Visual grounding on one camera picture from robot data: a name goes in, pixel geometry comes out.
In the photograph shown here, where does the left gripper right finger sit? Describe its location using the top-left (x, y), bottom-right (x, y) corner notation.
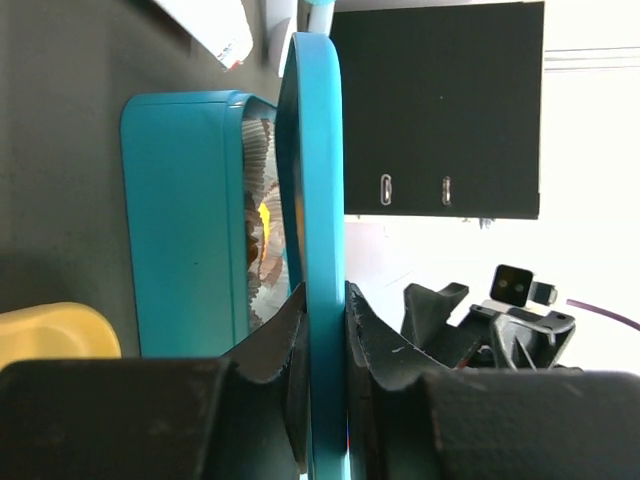
top-left (345, 284), bottom-right (639, 479)

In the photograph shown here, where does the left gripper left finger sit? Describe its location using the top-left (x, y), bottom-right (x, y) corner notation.
top-left (1, 286), bottom-right (309, 479)

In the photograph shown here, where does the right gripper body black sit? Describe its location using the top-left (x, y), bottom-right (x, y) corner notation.
top-left (462, 305), bottom-right (576, 370)

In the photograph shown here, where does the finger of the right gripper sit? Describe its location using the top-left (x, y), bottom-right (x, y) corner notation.
top-left (401, 282), bottom-right (480, 369)

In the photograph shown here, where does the teal tin lid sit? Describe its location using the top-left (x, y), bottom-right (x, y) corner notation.
top-left (275, 33), bottom-right (348, 479)

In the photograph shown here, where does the teal cookie tin box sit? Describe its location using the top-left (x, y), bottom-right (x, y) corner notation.
top-left (120, 90), bottom-right (290, 358)

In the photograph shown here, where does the yellow plastic tray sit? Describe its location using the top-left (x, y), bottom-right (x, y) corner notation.
top-left (1, 302), bottom-right (122, 367)

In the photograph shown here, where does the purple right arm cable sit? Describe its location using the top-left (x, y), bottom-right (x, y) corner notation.
top-left (565, 297), bottom-right (640, 331)

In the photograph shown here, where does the black ring binder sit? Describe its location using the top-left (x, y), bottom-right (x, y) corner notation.
top-left (331, 2), bottom-right (545, 220)

